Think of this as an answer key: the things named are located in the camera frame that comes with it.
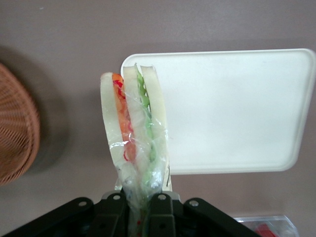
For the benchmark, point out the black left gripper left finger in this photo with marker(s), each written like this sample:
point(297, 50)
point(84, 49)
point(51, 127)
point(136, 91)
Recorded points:
point(74, 219)

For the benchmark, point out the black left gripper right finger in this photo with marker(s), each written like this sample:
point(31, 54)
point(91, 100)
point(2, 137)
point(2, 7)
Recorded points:
point(197, 219)

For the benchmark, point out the triangle sandwich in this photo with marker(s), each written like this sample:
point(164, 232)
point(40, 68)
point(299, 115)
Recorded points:
point(134, 128)

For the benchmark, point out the brown wicker basket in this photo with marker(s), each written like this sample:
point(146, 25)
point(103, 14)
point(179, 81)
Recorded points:
point(14, 128)

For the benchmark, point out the beige plastic tray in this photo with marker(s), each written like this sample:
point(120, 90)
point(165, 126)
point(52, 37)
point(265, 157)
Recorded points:
point(234, 111)

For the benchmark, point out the clear acrylic bottle rack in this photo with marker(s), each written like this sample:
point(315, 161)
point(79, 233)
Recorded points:
point(279, 222)

